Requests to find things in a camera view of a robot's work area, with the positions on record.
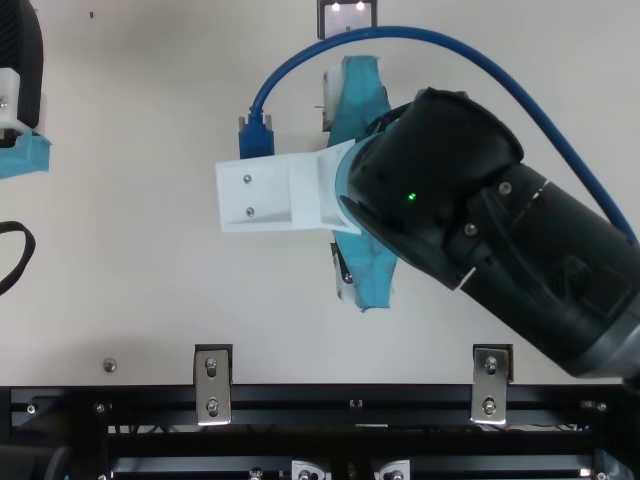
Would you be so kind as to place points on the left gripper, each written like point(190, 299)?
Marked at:
point(25, 157)

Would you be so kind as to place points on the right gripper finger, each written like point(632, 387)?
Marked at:
point(344, 275)

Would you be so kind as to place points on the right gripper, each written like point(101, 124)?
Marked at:
point(360, 100)

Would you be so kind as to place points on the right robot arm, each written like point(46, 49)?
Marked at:
point(500, 230)

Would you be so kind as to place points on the small square scanner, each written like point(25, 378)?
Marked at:
point(347, 17)

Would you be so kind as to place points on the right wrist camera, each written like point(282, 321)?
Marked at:
point(265, 192)

